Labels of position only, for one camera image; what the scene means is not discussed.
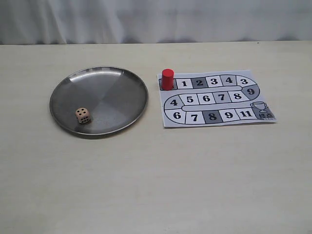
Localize white fabric curtain backdrop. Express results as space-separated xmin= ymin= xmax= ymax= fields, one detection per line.
xmin=0 ymin=0 xmax=312 ymax=44

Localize round stainless steel plate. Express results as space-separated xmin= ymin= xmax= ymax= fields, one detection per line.
xmin=49 ymin=66 xmax=148 ymax=139

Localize red cylinder game piece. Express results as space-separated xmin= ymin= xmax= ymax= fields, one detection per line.
xmin=161 ymin=69 xmax=174 ymax=91

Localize printed paper game board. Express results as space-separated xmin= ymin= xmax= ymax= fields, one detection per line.
xmin=159 ymin=70 xmax=276 ymax=128

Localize wooden die black pips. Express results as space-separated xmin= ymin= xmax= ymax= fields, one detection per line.
xmin=75 ymin=107 xmax=91 ymax=124

